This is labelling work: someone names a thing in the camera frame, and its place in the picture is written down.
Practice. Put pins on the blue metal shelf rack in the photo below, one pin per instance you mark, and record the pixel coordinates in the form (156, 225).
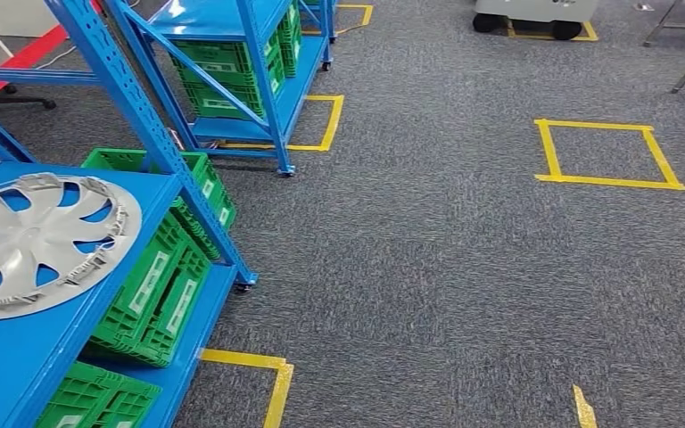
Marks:
(11, 366)

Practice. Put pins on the yellow floor tape outline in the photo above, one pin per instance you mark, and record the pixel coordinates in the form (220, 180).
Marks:
(333, 121)
(280, 390)
(585, 410)
(608, 181)

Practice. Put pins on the open green plastic crate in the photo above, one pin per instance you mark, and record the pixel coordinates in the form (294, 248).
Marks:
(118, 159)

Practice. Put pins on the small blue metal rack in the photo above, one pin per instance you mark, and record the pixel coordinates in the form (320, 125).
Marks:
(212, 18)

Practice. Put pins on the white wheeled cart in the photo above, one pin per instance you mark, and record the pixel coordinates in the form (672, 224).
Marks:
(531, 9)

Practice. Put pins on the grey plastic wheel hubcap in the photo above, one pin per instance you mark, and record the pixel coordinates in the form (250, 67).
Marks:
(29, 242)

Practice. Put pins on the long red barrier belt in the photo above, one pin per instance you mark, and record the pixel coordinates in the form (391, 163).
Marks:
(23, 56)

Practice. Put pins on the grey floor socket box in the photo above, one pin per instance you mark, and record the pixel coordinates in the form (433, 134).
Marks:
(644, 7)

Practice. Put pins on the white office desk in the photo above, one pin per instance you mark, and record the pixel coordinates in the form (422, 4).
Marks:
(11, 15)

